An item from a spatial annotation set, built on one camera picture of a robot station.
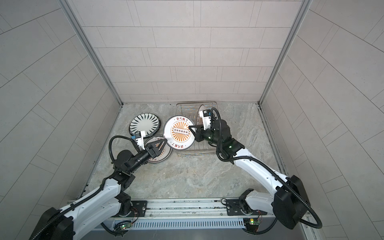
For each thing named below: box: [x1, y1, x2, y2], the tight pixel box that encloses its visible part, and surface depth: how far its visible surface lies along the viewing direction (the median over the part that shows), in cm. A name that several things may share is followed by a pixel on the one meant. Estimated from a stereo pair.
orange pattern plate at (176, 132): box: [163, 115, 196, 151], surface depth 74 cm
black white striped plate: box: [129, 113, 161, 138], surface depth 104 cm
